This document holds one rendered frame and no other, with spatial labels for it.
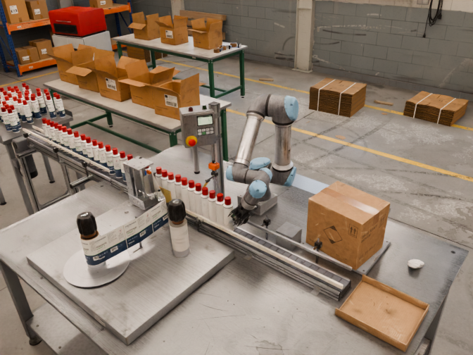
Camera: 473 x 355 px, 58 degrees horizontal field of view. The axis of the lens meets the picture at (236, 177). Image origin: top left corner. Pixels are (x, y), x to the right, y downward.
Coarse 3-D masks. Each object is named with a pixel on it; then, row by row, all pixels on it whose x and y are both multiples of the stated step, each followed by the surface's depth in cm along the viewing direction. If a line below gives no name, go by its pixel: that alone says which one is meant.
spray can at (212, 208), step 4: (212, 192) 220; (212, 196) 221; (208, 200) 222; (212, 200) 222; (208, 204) 224; (212, 204) 223; (208, 208) 226; (212, 208) 224; (212, 212) 225; (212, 216) 227; (212, 220) 228; (216, 220) 228
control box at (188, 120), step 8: (184, 112) 213; (192, 112) 213; (200, 112) 213; (208, 112) 214; (184, 120) 213; (192, 120) 214; (184, 128) 215; (192, 128) 216; (184, 136) 217; (192, 136) 218; (200, 136) 219; (208, 136) 220; (184, 144) 220; (200, 144) 221; (208, 144) 223
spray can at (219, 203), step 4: (220, 196) 217; (216, 200) 222; (220, 200) 219; (224, 200) 221; (216, 204) 220; (220, 204) 219; (216, 208) 222; (220, 208) 220; (216, 212) 223; (220, 212) 221; (216, 216) 225; (220, 216) 223; (220, 220) 224; (220, 224) 225
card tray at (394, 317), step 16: (368, 288) 193; (384, 288) 191; (352, 304) 185; (368, 304) 185; (384, 304) 185; (400, 304) 184; (416, 304) 183; (352, 320) 176; (368, 320) 177; (384, 320) 177; (400, 320) 177; (416, 320) 177; (384, 336) 168; (400, 336) 170
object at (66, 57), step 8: (56, 48) 490; (64, 48) 497; (72, 48) 504; (80, 48) 504; (88, 48) 479; (56, 56) 491; (64, 56) 498; (72, 56) 469; (80, 56) 476; (88, 56) 484; (64, 64) 483; (72, 64) 472; (64, 72) 490; (64, 80) 497; (72, 80) 486
